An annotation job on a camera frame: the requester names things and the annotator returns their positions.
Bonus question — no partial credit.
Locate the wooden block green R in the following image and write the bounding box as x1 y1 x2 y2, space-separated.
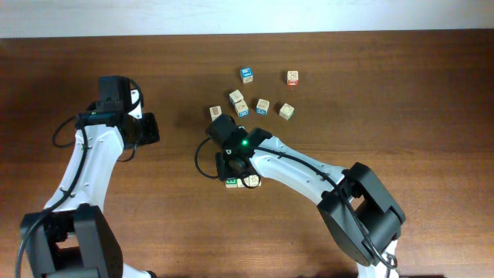
225 178 238 188

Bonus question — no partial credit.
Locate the wooden block red H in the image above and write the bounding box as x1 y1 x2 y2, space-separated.
244 175 262 188

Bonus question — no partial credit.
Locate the wooden block green N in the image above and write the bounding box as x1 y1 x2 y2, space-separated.
279 103 294 120

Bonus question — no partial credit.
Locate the wooden block blue K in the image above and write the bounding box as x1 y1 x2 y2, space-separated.
237 179 245 188

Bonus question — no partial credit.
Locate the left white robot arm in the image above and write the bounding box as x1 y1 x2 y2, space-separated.
15 112 159 277

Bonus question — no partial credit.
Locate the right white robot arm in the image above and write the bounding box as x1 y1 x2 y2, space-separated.
209 127 406 277

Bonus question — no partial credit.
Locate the wooden block green B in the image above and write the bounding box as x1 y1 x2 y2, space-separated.
209 106 222 121

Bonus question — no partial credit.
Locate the wooden block blue D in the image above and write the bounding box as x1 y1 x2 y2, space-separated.
235 100 249 117

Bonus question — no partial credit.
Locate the wooden block blue F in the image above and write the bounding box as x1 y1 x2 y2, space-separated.
255 99 270 115

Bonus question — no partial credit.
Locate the plain wooden block I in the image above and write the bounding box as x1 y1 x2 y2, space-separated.
228 90 244 105

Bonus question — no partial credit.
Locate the wooden block blue top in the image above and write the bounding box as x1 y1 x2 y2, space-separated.
240 67 253 83

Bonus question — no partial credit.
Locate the wooden block red E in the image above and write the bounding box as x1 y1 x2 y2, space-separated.
286 70 299 86

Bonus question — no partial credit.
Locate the right black cable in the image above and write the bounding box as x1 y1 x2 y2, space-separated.
194 135 263 190

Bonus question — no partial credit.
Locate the black cable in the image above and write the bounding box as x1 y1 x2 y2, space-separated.
15 79 146 278
194 135 263 190

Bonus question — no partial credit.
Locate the left black cable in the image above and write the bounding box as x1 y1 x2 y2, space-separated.
15 79 146 278

